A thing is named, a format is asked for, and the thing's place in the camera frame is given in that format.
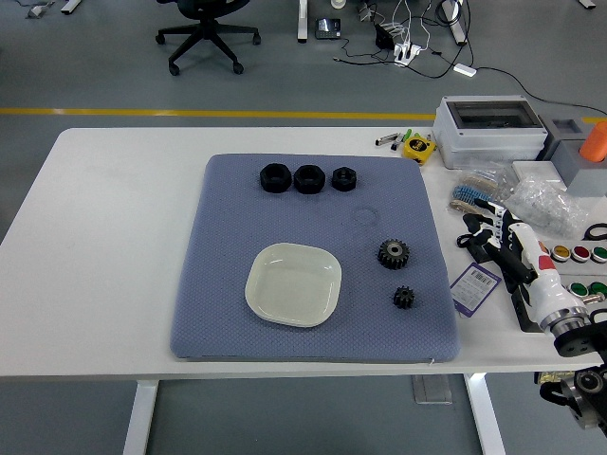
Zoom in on small black gear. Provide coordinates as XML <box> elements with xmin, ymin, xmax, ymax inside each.
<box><xmin>392</xmin><ymin>284</ymin><xmax>418</xmax><ymax>310</ymax></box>

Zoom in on yellow tape measure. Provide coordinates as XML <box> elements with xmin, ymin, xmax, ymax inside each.
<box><xmin>402</xmin><ymin>135</ymin><xmax>437</xmax><ymax>165</ymax></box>

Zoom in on white flat box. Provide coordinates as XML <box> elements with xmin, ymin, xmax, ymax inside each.
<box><xmin>510</xmin><ymin>159</ymin><xmax>561</xmax><ymax>185</ymax></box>

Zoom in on small black nut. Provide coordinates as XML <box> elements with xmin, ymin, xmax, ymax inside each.
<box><xmin>330</xmin><ymin>166</ymin><xmax>359</xmax><ymax>192</ymax></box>

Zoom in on white desk leg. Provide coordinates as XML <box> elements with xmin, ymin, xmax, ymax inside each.
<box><xmin>296</xmin><ymin>0</ymin><xmax>311</xmax><ymax>45</ymax></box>
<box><xmin>443</xmin><ymin>0</ymin><xmax>469</xmax><ymax>46</ymax></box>

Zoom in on large grey block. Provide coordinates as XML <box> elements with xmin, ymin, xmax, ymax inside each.
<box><xmin>554</xmin><ymin>139</ymin><xmax>607</xmax><ymax>198</ymax></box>

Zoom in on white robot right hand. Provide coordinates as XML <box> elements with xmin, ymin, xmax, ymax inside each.
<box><xmin>456</xmin><ymin>197</ymin><xmax>580</xmax><ymax>329</ymax></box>

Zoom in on black office chair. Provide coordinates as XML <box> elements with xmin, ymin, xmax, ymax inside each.
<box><xmin>155</xmin><ymin>0</ymin><xmax>263</xmax><ymax>77</ymax></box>

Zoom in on white table leg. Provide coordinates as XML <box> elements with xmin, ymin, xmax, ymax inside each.
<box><xmin>463</xmin><ymin>373</ymin><xmax>507</xmax><ymax>455</ymax></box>
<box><xmin>122</xmin><ymin>379</ymin><xmax>159</xmax><ymax>455</ymax></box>

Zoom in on white square plate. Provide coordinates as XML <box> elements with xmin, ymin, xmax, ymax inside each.
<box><xmin>244</xmin><ymin>242</ymin><xmax>343</xmax><ymax>329</ymax></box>

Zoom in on black desk phone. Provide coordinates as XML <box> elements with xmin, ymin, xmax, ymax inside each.
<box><xmin>314</xmin><ymin>17</ymin><xmax>343</xmax><ymax>41</ymax></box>

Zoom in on grey floor plate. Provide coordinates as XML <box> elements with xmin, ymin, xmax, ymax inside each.
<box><xmin>411</xmin><ymin>374</ymin><xmax>454</xmax><ymax>406</ymax></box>

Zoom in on small dark grey box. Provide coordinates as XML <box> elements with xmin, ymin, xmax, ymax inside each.
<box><xmin>548</xmin><ymin>117</ymin><xmax>583</xmax><ymax>160</ymax></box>

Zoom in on large black nut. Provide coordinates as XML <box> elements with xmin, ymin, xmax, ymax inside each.
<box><xmin>259</xmin><ymin>162</ymin><xmax>291</xmax><ymax>194</ymax></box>
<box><xmin>293</xmin><ymin>163</ymin><xmax>326</xmax><ymax>195</ymax></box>

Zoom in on large black gear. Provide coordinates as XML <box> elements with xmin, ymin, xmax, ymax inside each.
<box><xmin>377</xmin><ymin>237</ymin><xmax>412</xmax><ymax>271</ymax></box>

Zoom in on blue-grey quilted mat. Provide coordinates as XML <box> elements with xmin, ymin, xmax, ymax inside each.
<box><xmin>169</xmin><ymin>153</ymin><xmax>462</xmax><ymax>365</ymax></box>

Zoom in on orange cylinder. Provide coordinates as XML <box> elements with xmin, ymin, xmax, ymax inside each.
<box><xmin>579</xmin><ymin>120</ymin><xmax>607</xmax><ymax>163</ymax></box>

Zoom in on white power strip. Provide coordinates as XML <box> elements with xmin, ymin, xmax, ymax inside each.
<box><xmin>393</xmin><ymin>41</ymin><xmax>424</xmax><ymax>68</ymax></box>

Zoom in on purple-edged label card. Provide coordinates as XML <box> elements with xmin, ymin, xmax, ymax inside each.
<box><xmin>449</xmin><ymin>262</ymin><xmax>503</xmax><ymax>318</ymax></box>

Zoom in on gold patterned strip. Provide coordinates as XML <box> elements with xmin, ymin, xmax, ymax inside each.
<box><xmin>534</xmin><ymin>371</ymin><xmax>578</xmax><ymax>386</ymax></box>

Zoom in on black power adapter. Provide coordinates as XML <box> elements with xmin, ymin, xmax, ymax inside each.
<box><xmin>374</xmin><ymin>22</ymin><xmax>397</xmax><ymax>49</ymax></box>

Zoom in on clear bag of resistors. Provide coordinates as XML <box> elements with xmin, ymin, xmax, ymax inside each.
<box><xmin>448</xmin><ymin>163</ymin><xmax>519</xmax><ymax>219</ymax></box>

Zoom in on clear bag of small parts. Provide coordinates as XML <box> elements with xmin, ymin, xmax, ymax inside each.
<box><xmin>505</xmin><ymin>173</ymin><xmax>590</xmax><ymax>241</ymax></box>

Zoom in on black floor cable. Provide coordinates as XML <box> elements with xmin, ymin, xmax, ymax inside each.
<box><xmin>473</xmin><ymin>64</ymin><xmax>607</xmax><ymax>119</ymax></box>

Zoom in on grey electrical enclosure box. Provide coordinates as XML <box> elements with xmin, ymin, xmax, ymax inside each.
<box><xmin>431</xmin><ymin>95</ymin><xmax>549</xmax><ymax>170</ymax></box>

